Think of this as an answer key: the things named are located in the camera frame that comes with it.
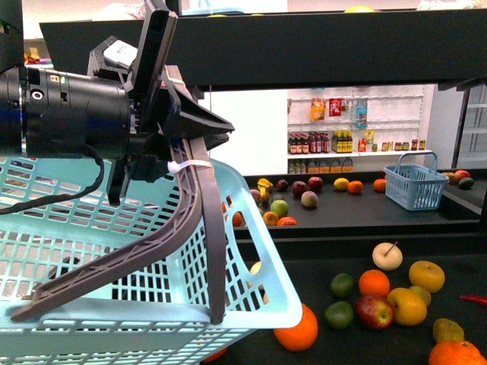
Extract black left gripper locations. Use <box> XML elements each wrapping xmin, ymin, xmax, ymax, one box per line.
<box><xmin>88</xmin><ymin>1</ymin><xmax>234</xmax><ymax>205</ymax></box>

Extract grey basket handle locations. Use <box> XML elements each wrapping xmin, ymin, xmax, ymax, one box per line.
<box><xmin>10</xmin><ymin>138</ymin><xmax>225</xmax><ymax>324</ymax></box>

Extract light teal plastic shopping basket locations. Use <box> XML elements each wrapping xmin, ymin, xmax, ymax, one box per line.
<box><xmin>1</xmin><ymin>161</ymin><xmax>301</xmax><ymax>364</ymax></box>

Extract yellow lemon back shelf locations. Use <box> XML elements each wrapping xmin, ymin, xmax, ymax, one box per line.
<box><xmin>333</xmin><ymin>178</ymin><xmax>349</xmax><ymax>192</ymax></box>

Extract black fruit shelf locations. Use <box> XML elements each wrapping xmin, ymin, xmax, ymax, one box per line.
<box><xmin>40</xmin><ymin>8</ymin><xmax>487</xmax><ymax>365</ymax></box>

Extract white round pear left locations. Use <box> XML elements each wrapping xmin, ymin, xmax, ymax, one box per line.
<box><xmin>250</xmin><ymin>261</ymin><xmax>262</xmax><ymax>275</ymax></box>

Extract green lime upper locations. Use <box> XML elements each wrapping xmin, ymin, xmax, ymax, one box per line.
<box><xmin>329</xmin><ymin>273</ymin><xmax>354</xmax><ymax>298</ymax></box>

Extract green lime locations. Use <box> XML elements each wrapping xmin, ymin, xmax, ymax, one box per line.
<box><xmin>324</xmin><ymin>301</ymin><xmax>354</xmax><ymax>329</ymax></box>
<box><xmin>329</xmin><ymin>273</ymin><xmax>354</xmax><ymax>298</ymax></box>

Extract orange front bottom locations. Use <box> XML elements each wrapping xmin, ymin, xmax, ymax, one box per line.
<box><xmin>273</xmin><ymin>303</ymin><xmax>318</xmax><ymax>352</ymax></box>

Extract white pear with stem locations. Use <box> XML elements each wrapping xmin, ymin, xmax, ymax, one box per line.
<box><xmin>371</xmin><ymin>241</ymin><xmax>403</xmax><ymax>271</ymax></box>

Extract small blue basket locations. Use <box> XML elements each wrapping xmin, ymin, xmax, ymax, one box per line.
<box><xmin>383</xmin><ymin>151</ymin><xmax>450</xmax><ymax>211</ymax></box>

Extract green lime lower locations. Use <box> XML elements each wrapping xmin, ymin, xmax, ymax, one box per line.
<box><xmin>324</xmin><ymin>301</ymin><xmax>354</xmax><ymax>329</ymax></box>

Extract orange middle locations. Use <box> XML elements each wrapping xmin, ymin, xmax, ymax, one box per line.
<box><xmin>358</xmin><ymin>269</ymin><xmax>390</xmax><ymax>297</ymax></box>

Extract red yellow apple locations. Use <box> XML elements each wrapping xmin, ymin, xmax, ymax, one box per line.
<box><xmin>355</xmin><ymin>295</ymin><xmax>395</xmax><ymax>331</ymax></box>

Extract yellow apple back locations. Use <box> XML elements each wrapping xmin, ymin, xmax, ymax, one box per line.
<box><xmin>409</xmin><ymin>260</ymin><xmax>446</xmax><ymax>293</ymax></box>

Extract yellow apple front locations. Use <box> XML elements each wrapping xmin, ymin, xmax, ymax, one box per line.
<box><xmin>387</xmin><ymin>287</ymin><xmax>427</xmax><ymax>327</ymax></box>

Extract brown green pear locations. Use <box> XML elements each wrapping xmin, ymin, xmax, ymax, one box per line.
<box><xmin>432</xmin><ymin>318</ymin><xmax>465</xmax><ymax>343</ymax></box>

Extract red chili pepper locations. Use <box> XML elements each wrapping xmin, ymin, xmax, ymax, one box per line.
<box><xmin>460</xmin><ymin>295</ymin><xmax>487</xmax><ymax>307</ymax></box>

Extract large orange right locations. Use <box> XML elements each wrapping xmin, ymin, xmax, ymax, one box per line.
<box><xmin>428</xmin><ymin>341</ymin><xmax>486</xmax><ymax>365</ymax></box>

